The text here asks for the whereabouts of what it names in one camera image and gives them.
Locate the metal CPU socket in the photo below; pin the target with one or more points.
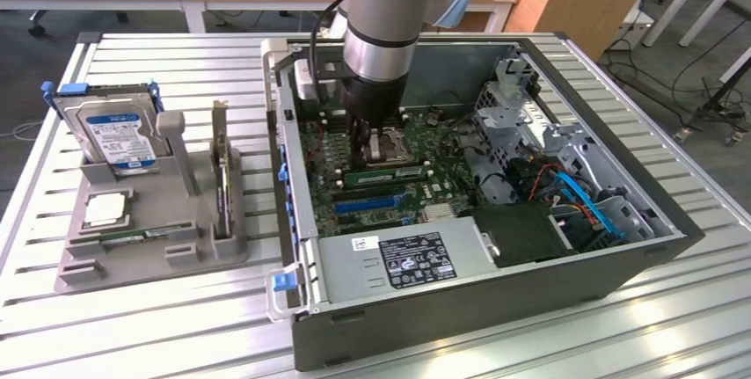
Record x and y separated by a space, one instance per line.
401 150

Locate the white table frame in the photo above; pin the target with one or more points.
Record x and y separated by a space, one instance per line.
668 9

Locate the perforated silver disk bay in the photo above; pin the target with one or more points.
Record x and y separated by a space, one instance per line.
499 133

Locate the blue expansion slot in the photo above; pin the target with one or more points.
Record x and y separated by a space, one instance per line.
367 206

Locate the wooden cabinet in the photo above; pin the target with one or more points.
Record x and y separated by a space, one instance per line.
575 1

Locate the silver CPU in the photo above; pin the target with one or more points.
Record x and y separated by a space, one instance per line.
105 211

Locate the silver heat sink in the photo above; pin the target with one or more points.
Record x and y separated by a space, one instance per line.
440 213

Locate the black tripod stand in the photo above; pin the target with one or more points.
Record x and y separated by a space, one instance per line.
712 102

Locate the black chair caster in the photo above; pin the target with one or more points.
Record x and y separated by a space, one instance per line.
37 23
121 17

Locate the short black expansion slot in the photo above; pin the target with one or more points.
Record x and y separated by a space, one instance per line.
349 217

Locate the black PC case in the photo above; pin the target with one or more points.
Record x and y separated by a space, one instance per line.
469 330

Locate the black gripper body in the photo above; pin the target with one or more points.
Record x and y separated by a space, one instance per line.
375 97

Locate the hard disk in blue caddy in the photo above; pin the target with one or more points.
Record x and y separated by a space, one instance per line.
111 141

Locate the green motherboard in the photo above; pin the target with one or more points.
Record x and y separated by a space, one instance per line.
445 163

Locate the white small box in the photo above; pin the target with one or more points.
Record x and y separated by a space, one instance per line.
637 21

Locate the graphics card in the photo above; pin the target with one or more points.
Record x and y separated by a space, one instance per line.
221 168

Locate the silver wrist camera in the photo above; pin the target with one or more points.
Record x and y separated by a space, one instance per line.
308 80

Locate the silver power supply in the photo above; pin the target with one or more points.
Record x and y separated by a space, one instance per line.
352 273

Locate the green RAM stick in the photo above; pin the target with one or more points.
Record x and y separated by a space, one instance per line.
381 177
125 238

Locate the blue case latch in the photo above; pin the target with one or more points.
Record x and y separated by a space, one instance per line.
283 282

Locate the silver disk bay bracket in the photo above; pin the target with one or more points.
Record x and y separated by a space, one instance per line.
577 146

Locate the grey parts rack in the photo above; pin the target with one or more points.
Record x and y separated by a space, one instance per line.
169 220

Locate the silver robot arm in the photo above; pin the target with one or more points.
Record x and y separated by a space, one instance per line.
381 9

